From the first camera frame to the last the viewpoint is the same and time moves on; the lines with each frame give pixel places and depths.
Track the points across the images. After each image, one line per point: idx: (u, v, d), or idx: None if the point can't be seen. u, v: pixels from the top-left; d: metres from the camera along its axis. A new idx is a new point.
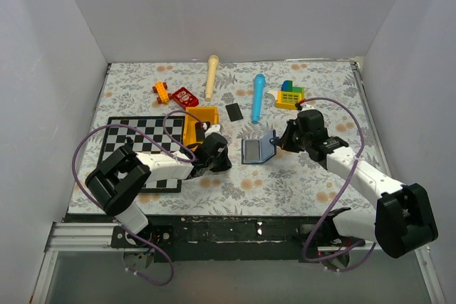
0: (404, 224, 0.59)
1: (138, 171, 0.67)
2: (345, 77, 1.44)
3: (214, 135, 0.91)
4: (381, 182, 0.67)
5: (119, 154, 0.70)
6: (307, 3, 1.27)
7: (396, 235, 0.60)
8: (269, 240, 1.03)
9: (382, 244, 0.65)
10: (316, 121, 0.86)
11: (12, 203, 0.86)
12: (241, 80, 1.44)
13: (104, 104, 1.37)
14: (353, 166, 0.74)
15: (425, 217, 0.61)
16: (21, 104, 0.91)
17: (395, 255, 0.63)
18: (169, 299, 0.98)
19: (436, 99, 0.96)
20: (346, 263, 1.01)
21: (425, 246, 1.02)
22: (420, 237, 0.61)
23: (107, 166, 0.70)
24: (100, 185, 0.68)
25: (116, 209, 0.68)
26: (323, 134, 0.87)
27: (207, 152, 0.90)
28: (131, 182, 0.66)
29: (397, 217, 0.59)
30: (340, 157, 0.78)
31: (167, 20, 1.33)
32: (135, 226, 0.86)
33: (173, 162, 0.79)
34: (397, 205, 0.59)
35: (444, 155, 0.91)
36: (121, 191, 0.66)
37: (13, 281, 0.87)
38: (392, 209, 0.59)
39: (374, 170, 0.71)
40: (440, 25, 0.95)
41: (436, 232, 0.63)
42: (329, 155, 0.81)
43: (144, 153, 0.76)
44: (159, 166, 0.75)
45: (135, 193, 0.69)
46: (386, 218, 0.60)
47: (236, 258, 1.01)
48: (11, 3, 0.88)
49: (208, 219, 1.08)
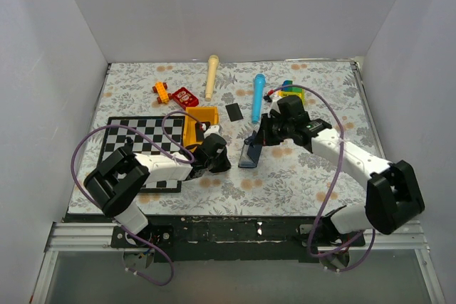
0: (392, 201, 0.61)
1: (137, 172, 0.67)
2: (345, 77, 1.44)
3: (214, 136, 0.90)
4: (369, 162, 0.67)
5: (117, 154, 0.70)
6: (307, 3, 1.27)
7: (387, 213, 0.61)
8: (269, 240, 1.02)
9: (374, 224, 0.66)
10: (296, 105, 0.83)
11: (12, 203, 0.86)
12: (241, 80, 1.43)
13: (104, 104, 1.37)
14: (340, 148, 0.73)
15: (412, 191, 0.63)
16: (21, 103, 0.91)
17: (386, 233, 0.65)
18: (169, 299, 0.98)
19: (436, 98, 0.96)
20: (346, 263, 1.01)
21: (425, 246, 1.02)
22: (408, 213, 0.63)
23: (107, 166, 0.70)
24: (99, 186, 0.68)
25: (115, 209, 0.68)
26: (306, 118, 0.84)
27: (206, 153, 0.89)
28: (130, 183, 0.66)
29: (386, 196, 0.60)
30: (325, 140, 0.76)
31: (167, 20, 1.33)
32: (135, 225, 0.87)
33: (172, 163, 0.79)
34: (387, 184, 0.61)
35: (444, 155, 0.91)
36: (121, 191, 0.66)
37: (13, 281, 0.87)
38: (382, 189, 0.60)
39: (358, 150, 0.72)
40: (440, 25, 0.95)
41: (422, 205, 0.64)
42: (313, 139, 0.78)
43: (142, 154, 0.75)
44: (159, 167, 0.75)
45: (134, 194, 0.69)
46: (377, 198, 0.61)
47: (236, 259, 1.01)
48: (11, 3, 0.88)
49: (208, 219, 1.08)
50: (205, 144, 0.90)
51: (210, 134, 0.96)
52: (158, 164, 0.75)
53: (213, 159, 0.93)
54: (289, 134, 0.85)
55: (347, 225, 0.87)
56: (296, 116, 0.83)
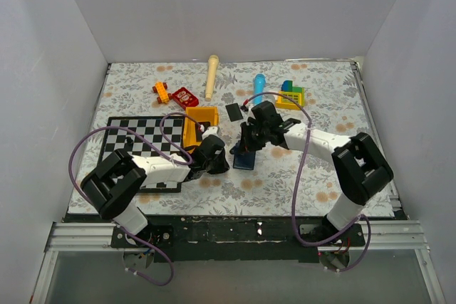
0: (359, 169, 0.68)
1: (135, 175, 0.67)
2: (345, 77, 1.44)
3: (213, 137, 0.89)
4: (332, 140, 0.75)
5: (115, 156, 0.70)
6: (307, 3, 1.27)
7: (358, 181, 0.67)
8: (269, 240, 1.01)
9: (353, 197, 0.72)
10: (269, 109, 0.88)
11: (12, 203, 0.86)
12: (241, 80, 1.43)
13: (104, 104, 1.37)
14: (306, 136, 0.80)
15: (376, 159, 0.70)
16: (21, 103, 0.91)
17: (364, 201, 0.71)
18: (169, 299, 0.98)
19: (436, 98, 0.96)
20: (346, 263, 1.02)
21: (425, 246, 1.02)
22: (378, 179, 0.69)
23: (104, 169, 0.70)
24: (96, 188, 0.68)
25: (112, 211, 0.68)
26: (278, 120, 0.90)
27: (204, 154, 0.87)
28: (127, 185, 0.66)
29: (352, 165, 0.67)
30: (296, 132, 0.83)
31: (167, 20, 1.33)
32: (135, 226, 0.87)
33: (169, 165, 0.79)
34: (349, 154, 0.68)
35: (444, 155, 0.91)
36: (118, 194, 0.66)
37: (13, 281, 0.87)
38: (346, 159, 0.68)
39: (323, 133, 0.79)
40: (440, 25, 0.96)
41: (390, 170, 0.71)
42: (286, 135, 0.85)
43: (139, 156, 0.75)
44: (156, 169, 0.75)
45: (131, 196, 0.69)
46: (344, 169, 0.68)
47: (235, 258, 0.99)
48: (11, 2, 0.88)
49: (208, 219, 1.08)
50: (204, 145, 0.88)
51: (209, 135, 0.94)
52: (155, 166, 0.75)
53: (211, 161, 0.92)
54: (266, 136, 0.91)
55: (341, 219, 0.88)
56: (270, 119, 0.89)
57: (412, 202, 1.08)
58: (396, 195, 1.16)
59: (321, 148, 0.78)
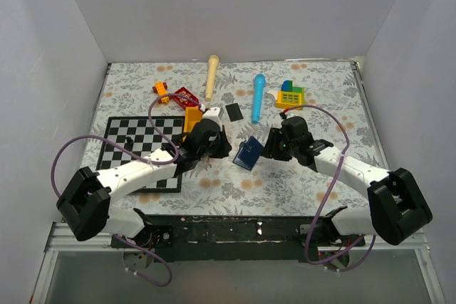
0: (395, 208, 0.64)
1: (97, 196, 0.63)
2: (345, 77, 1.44)
3: (204, 123, 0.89)
4: (368, 172, 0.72)
5: (79, 176, 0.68)
6: (307, 3, 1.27)
7: (393, 221, 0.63)
8: (269, 240, 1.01)
9: (382, 235, 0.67)
10: (300, 127, 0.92)
11: (12, 203, 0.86)
12: (241, 80, 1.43)
13: (104, 104, 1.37)
14: (338, 161, 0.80)
15: (415, 198, 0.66)
16: (20, 104, 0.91)
17: (395, 243, 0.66)
18: (168, 299, 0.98)
19: (436, 98, 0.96)
20: (346, 263, 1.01)
21: (425, 246, 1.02)
22: (415, 222, 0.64)
23: (73, 191, 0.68)
24: (68, 211, 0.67)
25: (88, 233, 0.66)
26: (308, 138, 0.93)
27: (196, 141, 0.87)
28: (92, 208, 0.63)
29: (389, 203, 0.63)
30: (327, 156, 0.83)
31: (167, 20, 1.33)
32: (130, 231, 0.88)
33: (145, 171, 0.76)
34: (387, 191, 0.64)
35: (445, 156, 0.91)
36: (86, 216, 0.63)
37: (13, 281, 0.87)
38: (383, 196, 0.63)
39: (359, 163, 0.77)
40: (440, 25, 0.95)
41: (429, 213, 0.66)
42: (315, 157, 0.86)
43: (106, 171, 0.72)
44: (127, 181, 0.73)
45: (102, 216, 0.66)
46: (380, 206, 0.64)
47: (235, 258, 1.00)
48: (11, 3, 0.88)
49: (208, 219, 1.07)
50: (195, 132, 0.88)
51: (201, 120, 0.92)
52: (126, 179, 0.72)
53: (204, 148, 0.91)
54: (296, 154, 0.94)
55: (345, 223, 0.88)
56: (300, 137, 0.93)
57: None
58: None
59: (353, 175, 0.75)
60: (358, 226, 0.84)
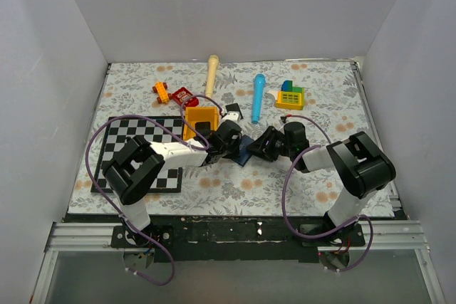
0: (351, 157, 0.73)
1: (153, 161, 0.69)
2: (345, 77, 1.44)
3: (230, 122, 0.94)
4: None
5: (133, 143, 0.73)
6: (307, 3, 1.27)
7: (350, 166, 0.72)
8: (269, 240, 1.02)
9: (350, 188, 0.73)
10: (300, 134, 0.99)
11: (12, 203, 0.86)
12: (241, 80, 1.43)
13: (104, 104, 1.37)
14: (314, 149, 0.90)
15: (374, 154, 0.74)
16: (21, 103, 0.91)
17: (360, 191, 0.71)
18: (168, 300, 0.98)
19: (437, 98, 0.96)
20: (346, 263, 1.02)
21: (425, 246, 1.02)
22: (375, 170, 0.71)
23: (124, 156, 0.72)
24: (117, 174, 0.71)
25: (133, 196, 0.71)
26: (306, 145, 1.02)
27: (221, 138, 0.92)
28: (147, 170, 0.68)
29: (344, 153, 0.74)
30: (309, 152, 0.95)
31: (167, 20, 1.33)
32: (142, 220, 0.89)
33: (187, 150, 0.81)
34: (343, 145, 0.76)
35: (444, 155, 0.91)
36: (139, 179, 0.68)
37: (14, 282, 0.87)
38: (340, 149, 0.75)
39: None
40: (440, 24, 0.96)
41: (393, 170, 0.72)
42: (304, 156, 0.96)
43: (157, 142, 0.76)
44: (174, 155, 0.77)
45: (150, 182, 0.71)
46: (337, 157, 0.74)
47: (236, 258, 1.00)
48: (11, 2, 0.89)
49: (208, 219, 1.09)
50: (221, 130, 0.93)
51: (226, 120, 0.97)
52: (173, 152, 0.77)
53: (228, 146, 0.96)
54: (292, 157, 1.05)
55: (342, 216, 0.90)
56: (299, 144, 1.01)
57: (412, 202, 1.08)
58: (396, 195, 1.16)
59: (322, 151, 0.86)
60: (344, 206, 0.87)
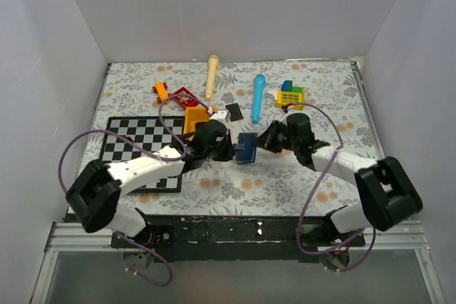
0: (382, 191, 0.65)
1: (109, 189, 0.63)
2: (345, 77, 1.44)
3: (213, 123, 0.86)
4: (358, 162, 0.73)
5: (90, 169, 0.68)
6: (308, 3, 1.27)
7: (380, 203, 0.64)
8: (269, 240, 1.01)
9: (371, 220, 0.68)
10: (305, 127, 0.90)
11: (12, 202, 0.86)
12: (241, 80, 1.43)
13: (104, 104, 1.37)
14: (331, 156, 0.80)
15: (403, 186, 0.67)
16: (21, 104, 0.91)
17: (384, 228, 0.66)
18: (168, 299, 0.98)
19: (437, 97, 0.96)
20: (346, 263, 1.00)
21: (425, 246, 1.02)
22: (404, 207, 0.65)
23: (83, 181, 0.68)
24: (77, 203, 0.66)
25: (96, 224, 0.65)
26: (311, 139, 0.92)
27: (204, 141, 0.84)
28: (103, 198, 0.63)
29: (375, 186, 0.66)
30: (323, 152, 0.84)
31: (167, 21, 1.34)
32: (130, 230, 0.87)
33: (154, 165, 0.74)
34: (373, 176, 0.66)
35: (444, 156, 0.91)
36: (96, 209, 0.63)
37: (14, 282, 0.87)
38: (369, 180, 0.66)
39: (350, 155, 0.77)
40: (440, 25, 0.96)
41: (420, 203, 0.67)
42: (313, 155, 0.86)
43: (117, 164, 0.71)
44: (137, 175, 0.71)
45: (112, 208, 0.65)
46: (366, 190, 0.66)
47: (236, 259, 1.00)
48: (12, 3, 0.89)
49: (207, 218, 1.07)
50: (202, 132, 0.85)
51: (213, 119, 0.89)
52: (136, 172, 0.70)
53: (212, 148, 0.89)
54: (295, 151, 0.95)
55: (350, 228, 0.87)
56: (304, 137, 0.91)
57: None
58: None
59: (343, 165, 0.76)
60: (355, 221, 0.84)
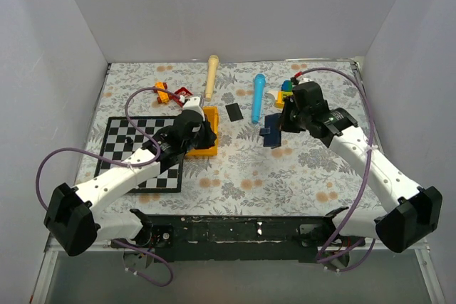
0: (411, 226, 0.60)
1: (79, 214, 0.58)
2: (345, 77, 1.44)
3: (186, 114, 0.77)
4: (397, 183, 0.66)
5: (55, 196, 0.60)
6: (307, 3, 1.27)
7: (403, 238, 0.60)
8: (269, 240, 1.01)
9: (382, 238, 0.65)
10: (315, 93, 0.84)
11: (11, 202, 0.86)
12: (241, 80, 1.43)
13: (104, 104, 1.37)
14: (367, 156, 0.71)
15: (433, 217, 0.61)
16: (21, 103, 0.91)
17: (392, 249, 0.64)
18: (168, 300, 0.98)
19: (437, 97, 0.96)
20: (346, 263, 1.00)
21: (425, 246, 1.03)
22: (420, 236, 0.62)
23: (54, 211, 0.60)
24: (54, 231, 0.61)
25: (79, 246, 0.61)
26: (323, 107, 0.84)
27: (179, 134, 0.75)
28: (77, 224, 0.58)
29: (410, 223, 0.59)
30: (350, 142, 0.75)
31: (167, 21, 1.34)
32: (129, 232, 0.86)
33: (127, 175, 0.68)
34: (412, 213, 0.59)
35: (444, 156, 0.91)
36: (74, 235, 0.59)
37: (14, 282, 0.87)
38: (407, 218, 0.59)
39: (387, 164, 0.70)
40: (439, 25, 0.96)
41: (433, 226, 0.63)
42: (336, 137, 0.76)
43: (85, 183, 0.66)
44: (109, 191, 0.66)
45: (92, 228, 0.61)
46: (396, 223, 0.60)
47: (236, 258, 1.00)
48: (11, 3, 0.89)
49: (207, 218, 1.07)
50: (177, 125, 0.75)
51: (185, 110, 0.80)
52: (107, 188, 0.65)
53: (191, 142, 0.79)
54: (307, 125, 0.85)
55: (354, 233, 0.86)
56: (315, 105, 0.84)
57: None
58: None
59: (382, 181, 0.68)
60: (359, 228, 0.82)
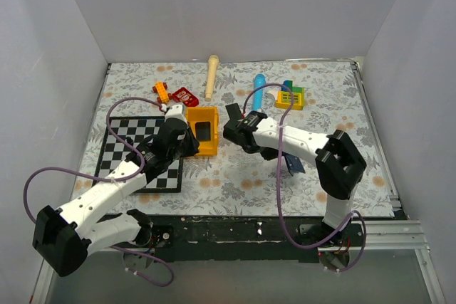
0: (340, 169, 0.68)
1: (65, 238, 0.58)
2: (346, 77, 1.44)
3: (169, 122, 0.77)
4: (311, 140, 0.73)
5: (38, 220, 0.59)
6: (308, 3, 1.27)
7: (340, 183, 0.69)
8: (269, 240, 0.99)
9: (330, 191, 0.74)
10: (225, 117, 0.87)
11: (11, 202, 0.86)
12: (241, 80, 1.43)
13: (104, 104, 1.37)
14: (279, 134, 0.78)
15: (353, 154, 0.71)
16: (20, 103, 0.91)
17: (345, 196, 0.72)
18: (168, 299, 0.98)
19: (437, 97, 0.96)
20: (346, 263, 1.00)
21: (425, 246, 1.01)
22: (356, 176, 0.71)
23: (40, 234, 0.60)
24: (43, 253, 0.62)
25: (69, 265, 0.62)
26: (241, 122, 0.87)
27: (164, 142, 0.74)
28: (63, 248, 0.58)
29: (335, 166, 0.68)
30: (266, 130, 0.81)
31: (167, 21, 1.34)
32: (128, 235, 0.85)
33: (112, 191, 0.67)
34: (332, 157, 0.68)
35: (444, 155, 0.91)
36: (61, 259, 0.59)
37: (14, 282, 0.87)
38: (330, 164, 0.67)
39: (297, 132, 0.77)
40: (439, 24, 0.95)
41: (364, 161, 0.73)
42: (254, 133, 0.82)
43: (69, 203, 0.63)
44: (95, 208, 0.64)
45: (81, 248, 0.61)
46: (326, 172, 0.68)
47: (236, 258, 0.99)
48: (11, 3, 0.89)
49: (207, 219, 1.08)
50: (162, 133, 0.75)
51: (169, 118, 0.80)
52: (92, 207, 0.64)
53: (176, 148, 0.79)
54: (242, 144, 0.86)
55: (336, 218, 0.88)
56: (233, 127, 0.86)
57: (412, 202, 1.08)
58: (396, 195, 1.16)
59: (298, 147, 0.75)
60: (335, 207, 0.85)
